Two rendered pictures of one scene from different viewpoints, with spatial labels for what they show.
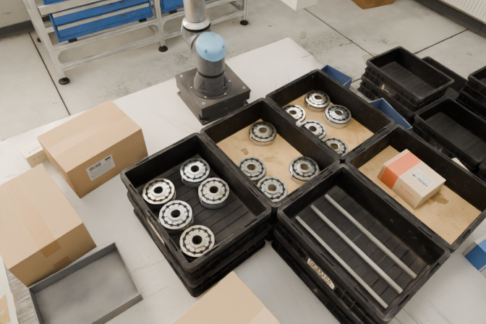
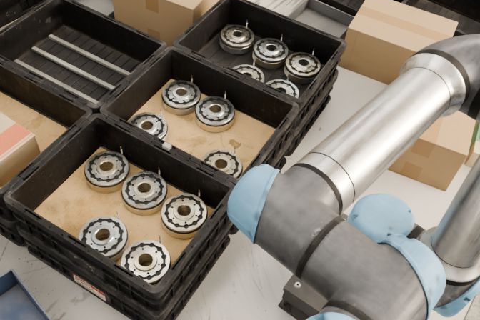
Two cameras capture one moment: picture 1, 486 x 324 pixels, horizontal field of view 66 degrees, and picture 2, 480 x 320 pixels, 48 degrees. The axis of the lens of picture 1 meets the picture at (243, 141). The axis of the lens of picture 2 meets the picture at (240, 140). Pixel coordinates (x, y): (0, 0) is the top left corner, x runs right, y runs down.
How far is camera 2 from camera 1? 1.75 m
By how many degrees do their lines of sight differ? 80
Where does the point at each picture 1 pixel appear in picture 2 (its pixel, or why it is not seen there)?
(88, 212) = (373, 88)
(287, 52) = not seen: outside the picture
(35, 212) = (395, 25)
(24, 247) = (374, 4)
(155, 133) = not seen: hidden behind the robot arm
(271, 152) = (198, 151)
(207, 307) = not seen: outside the picture
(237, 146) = (248, 148)
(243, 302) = not seen: outside the picture
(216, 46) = (364, 206)
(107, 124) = not seen: hidden behind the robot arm
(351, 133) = (77, 219)
